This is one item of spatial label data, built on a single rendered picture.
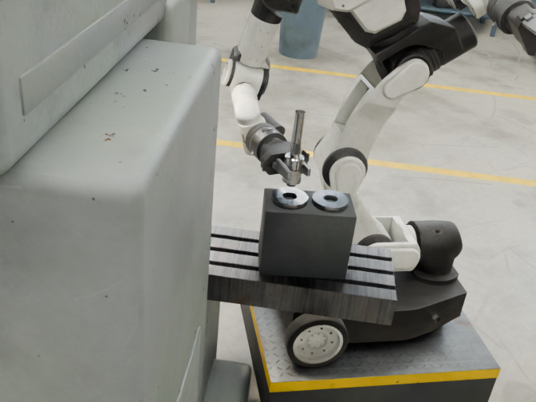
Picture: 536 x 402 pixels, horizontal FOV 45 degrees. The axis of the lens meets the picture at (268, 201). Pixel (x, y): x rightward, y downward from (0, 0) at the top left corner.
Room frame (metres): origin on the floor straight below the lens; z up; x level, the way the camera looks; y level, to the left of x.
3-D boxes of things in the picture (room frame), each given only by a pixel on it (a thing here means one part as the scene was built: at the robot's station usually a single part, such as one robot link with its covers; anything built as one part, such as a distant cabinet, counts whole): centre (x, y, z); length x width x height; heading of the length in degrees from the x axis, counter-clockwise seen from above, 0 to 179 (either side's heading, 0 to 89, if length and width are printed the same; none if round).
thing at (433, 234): (1.88, -0.38, 0.59); 0.64 x 0.52 x 0.33; 103
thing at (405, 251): (1.89, -0.41, 0.68); 0.21 x 0.20 x 0.13; 103
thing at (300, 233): (1.39, -0.10, 1.01); 0.22 x 0.12 x 0.20; 95
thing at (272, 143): (1.46, -0.01, 1.18); 0.13 x 0.12 x 0.10; 120
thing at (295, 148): (1.38, -0.05, 1.27); 0.03 x 0.03 x 0.11
